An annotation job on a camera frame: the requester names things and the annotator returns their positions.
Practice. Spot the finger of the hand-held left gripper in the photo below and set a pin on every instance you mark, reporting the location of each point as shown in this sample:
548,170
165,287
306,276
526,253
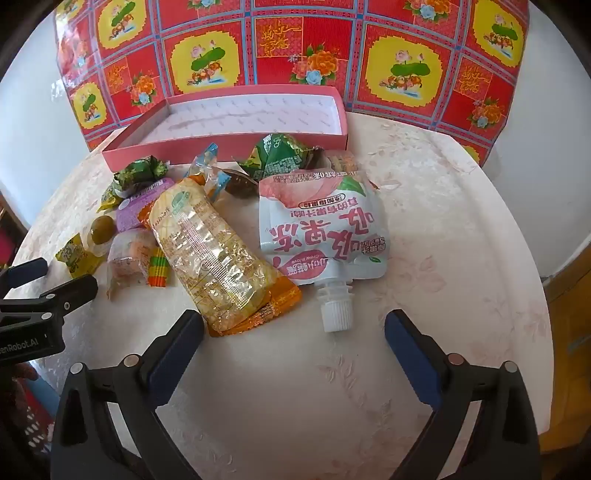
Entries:
27,272
69,295

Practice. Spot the pink cardboard box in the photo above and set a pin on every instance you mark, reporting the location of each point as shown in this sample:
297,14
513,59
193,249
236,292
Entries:
249,115

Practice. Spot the large green snack packet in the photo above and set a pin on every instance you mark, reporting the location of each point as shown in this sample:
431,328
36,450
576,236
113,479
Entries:
277,157

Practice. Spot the clear cup with olive fruit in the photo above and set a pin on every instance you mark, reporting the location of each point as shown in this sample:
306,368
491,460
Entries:
100,229

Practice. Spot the clear packet rainbow edge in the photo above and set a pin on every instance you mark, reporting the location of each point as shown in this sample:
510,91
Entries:
341,161
129,258

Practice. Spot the red floral printed wall sheet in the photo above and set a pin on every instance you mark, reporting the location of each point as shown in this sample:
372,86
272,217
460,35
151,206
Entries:
314,46

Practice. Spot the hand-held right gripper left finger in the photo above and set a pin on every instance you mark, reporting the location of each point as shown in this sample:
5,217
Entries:
173,364

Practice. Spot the orange lid jelly cup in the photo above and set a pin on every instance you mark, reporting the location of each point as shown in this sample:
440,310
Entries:
242,184

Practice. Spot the small green snack packet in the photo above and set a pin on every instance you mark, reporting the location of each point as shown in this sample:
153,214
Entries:
138,173

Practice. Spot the pink white jelly pouch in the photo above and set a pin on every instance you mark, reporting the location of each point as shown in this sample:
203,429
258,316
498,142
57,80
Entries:
318,226

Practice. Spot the purple snack packet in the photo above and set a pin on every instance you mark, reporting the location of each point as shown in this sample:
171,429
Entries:
134,210

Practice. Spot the blue clear candy packet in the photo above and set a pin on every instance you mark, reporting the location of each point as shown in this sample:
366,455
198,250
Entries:
207,177

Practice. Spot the orange clear cracker packet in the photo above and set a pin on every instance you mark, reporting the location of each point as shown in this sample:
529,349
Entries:
212,258

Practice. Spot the yellow candy packet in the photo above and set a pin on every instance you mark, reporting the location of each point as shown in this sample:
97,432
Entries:
108,199
74,254

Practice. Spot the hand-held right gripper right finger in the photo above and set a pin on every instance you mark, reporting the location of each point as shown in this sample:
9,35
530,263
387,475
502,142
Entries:
411,355

